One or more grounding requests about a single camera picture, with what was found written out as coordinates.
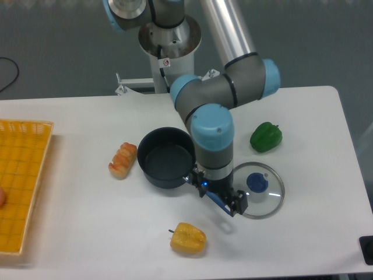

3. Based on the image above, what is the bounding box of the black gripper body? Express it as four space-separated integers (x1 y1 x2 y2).
186 167 235 204

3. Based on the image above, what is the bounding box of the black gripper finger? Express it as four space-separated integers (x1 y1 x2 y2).
223 190 248 217

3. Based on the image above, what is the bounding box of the yellow bell pepper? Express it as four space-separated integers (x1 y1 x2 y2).
168 222 207 254

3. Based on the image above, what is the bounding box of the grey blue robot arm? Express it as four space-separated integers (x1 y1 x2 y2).
103 1 280 216

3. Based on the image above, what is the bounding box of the green bell pepper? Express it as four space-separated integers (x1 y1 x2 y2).
249 122 283 153

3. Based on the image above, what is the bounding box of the glass lid blue knob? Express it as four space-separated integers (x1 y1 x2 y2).
233 162 285 219

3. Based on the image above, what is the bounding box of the orange bread loaf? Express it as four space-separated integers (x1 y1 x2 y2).
108 142 138 180

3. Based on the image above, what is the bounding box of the black device table corner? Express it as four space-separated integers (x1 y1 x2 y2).
359 236 373 265

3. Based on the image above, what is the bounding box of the yellow woven basket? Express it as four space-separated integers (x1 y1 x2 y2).
1 119 54 256

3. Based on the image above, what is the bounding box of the orange item in basket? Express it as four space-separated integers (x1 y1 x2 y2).
0 188 6 207

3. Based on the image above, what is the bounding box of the dark saucepan blue handle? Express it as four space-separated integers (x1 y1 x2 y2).
137 127 228 214

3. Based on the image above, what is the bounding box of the black cable on pedestal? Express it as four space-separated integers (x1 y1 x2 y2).
157 44 173 94

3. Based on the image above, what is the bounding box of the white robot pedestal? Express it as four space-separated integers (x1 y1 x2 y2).
115 15 202 96

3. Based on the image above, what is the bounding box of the black cable on floor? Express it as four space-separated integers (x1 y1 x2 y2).
0 57 20 93

